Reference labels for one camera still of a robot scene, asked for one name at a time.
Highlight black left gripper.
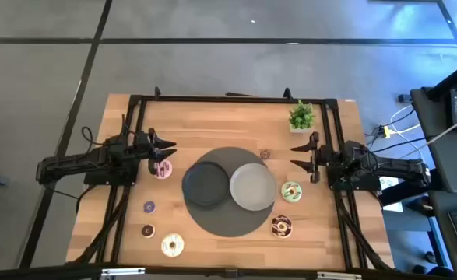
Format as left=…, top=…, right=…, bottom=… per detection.
left=135, top=128, right=178, bottom=176

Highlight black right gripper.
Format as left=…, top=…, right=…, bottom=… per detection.
left=290, top=131, right=333, bottom=184

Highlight pink frosted donut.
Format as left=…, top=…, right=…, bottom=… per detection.
left=153, top=159, right=174, bottom=180

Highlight mint green frosted donut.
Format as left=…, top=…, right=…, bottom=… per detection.
left=280, top=180, right=303, bottom=204

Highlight large white frosted donut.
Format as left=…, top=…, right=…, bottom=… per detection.
left=160, top=233, right=185, bottom=258

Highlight green plant in white pot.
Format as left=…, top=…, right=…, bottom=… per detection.
left=288, top=99, right=316, bottom=135

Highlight black round plate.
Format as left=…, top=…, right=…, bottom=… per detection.
left=181, top=161, right=231, bottom=208

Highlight grey round plate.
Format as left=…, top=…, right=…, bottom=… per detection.
left=229, top=163, right=279, bottom=212

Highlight large chocolate sprinkled donut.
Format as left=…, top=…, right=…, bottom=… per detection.
left=270, top=215, right=294, bottom=239

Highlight white paper label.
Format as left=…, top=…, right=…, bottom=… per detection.
left=379, top=177, right=400, bottom=191

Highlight round dark grey woven placemat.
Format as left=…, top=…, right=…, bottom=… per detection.
left=181, top=146, right=276, bottom=238

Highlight black side desk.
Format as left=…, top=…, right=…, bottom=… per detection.
left=410, top=56, right=457, bottom=194

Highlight grey thin rod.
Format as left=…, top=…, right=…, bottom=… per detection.
left=426, top=111, right=457, bottom=148

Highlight grey side desk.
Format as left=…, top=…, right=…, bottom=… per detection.
left=429, top=190, right=457, bottom=280

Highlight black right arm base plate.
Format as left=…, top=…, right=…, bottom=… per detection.
left=327, top=170, right=383, bottom=192

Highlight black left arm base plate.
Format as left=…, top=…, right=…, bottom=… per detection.
left=83, top=155, right=139, bottom=187

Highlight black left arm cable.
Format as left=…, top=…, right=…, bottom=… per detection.
left=81, top=124, right=107, bottom=148

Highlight black aluminium table frame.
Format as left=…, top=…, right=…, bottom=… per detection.
left=66, top=86, right=396, bottom=273

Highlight white cable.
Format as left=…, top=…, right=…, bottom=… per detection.
left=389, top=103, right=422, bottom=135

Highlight silver metal bracket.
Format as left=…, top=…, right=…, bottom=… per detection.
left=316, top=271, right=364, bottom=280
left=100, top=267, right=146, bottom=278

